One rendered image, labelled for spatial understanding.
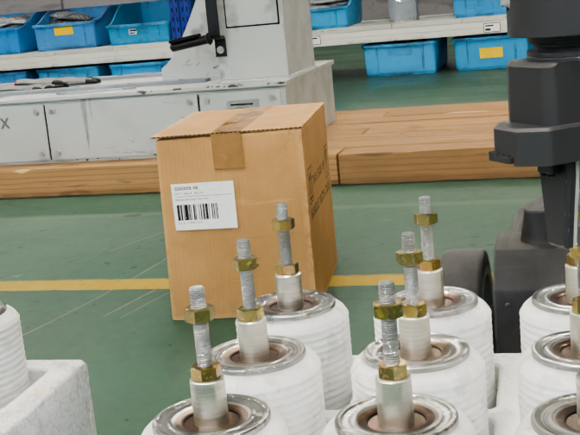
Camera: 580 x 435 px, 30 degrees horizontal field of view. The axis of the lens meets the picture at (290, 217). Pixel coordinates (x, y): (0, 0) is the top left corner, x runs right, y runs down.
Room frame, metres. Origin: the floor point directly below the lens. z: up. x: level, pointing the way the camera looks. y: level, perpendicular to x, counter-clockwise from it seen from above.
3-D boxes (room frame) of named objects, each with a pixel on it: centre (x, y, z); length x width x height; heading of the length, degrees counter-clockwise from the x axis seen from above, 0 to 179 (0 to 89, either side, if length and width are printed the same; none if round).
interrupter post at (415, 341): (0.73, -0.08, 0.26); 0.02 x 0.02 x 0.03
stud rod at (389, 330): (0.62, -0.05, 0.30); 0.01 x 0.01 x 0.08
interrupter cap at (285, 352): (0.76, 0.04, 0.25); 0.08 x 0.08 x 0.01
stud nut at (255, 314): (0.76, 0.04, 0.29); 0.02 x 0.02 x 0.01; 61
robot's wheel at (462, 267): (1.19, -0.19, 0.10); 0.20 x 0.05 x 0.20; 164
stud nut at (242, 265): (0.76, 0.04, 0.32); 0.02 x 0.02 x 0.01; 61
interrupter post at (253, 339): (0.76, 0.04, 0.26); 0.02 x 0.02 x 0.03
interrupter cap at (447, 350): (0.73, -0.08, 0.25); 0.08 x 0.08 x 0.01
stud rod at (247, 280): (0.76, 0.04, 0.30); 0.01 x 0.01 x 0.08
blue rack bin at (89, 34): (6.11, 1.05, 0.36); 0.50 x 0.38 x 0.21; 165
